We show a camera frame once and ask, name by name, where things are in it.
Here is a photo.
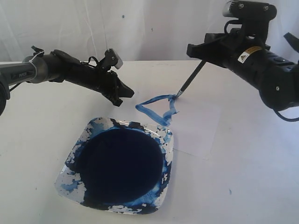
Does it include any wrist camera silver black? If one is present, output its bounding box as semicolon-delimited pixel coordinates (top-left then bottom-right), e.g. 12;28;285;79
103;49;123;70
222;0;277;43

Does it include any white backdrop curtain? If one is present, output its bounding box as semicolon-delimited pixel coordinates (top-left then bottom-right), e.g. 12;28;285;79
0;0;299;63

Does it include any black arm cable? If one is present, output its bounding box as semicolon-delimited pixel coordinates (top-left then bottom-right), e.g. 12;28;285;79
80;56;105;70
223;20;299;122

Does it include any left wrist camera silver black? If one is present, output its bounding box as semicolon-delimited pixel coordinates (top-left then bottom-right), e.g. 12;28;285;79
103;49;123;70

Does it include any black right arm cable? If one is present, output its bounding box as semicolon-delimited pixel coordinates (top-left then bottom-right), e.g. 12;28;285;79
223;20;299;122

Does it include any black paintbrush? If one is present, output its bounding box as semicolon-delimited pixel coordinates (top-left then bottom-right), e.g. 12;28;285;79
175;60;206;98

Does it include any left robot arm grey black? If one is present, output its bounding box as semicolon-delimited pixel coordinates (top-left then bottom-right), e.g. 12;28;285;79
0;46;134;112

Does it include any white paper sheet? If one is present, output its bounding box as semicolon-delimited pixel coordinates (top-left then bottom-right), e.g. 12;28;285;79
109;88;221;158

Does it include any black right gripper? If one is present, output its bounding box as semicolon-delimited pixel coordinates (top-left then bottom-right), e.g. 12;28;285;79
186;29;269;68

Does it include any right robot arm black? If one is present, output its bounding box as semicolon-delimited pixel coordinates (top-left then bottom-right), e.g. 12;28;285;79
187;32;299;111

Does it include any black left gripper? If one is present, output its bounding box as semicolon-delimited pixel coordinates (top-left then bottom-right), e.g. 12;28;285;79
90;70;135;107

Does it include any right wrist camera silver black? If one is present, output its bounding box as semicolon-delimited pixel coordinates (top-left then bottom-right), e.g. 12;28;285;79
222;0;277;43

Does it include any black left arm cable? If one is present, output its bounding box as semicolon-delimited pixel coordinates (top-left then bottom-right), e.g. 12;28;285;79
80;56;105;70

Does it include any square plate with blue paint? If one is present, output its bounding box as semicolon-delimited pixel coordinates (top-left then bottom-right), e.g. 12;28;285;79
54;118;174;214

